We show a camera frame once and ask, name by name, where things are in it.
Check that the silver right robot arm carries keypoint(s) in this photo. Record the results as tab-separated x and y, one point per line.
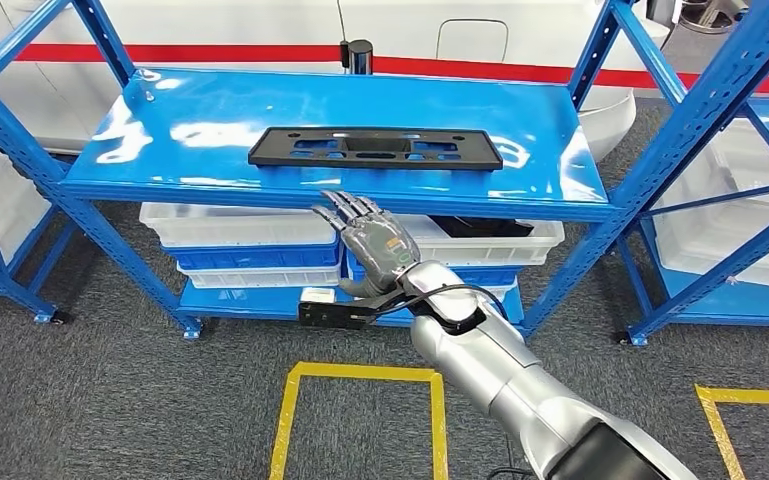
490	371

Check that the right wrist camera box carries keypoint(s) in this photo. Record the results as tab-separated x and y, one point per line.
331	314

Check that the chrome chair base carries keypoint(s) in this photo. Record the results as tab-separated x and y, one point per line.
708	20

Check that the white vehicle body red stripe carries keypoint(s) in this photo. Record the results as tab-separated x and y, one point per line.
225	26

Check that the black plastic plate part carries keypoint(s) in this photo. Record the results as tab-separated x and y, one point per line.
265	156

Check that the large translucent white bin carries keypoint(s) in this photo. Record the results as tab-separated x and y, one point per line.
0	199
755	232

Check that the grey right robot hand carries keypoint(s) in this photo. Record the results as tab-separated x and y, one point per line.
377	245

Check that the blue metal shelf rack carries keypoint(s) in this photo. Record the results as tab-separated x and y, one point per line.
357	99
26	298
689	299

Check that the yellow floor tape square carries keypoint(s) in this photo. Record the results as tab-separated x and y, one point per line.
357	371
755	396

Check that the black cylindrical post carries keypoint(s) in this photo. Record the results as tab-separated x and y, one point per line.
361	56

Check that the black ribbed plastic part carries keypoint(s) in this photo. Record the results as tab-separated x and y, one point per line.
483	226

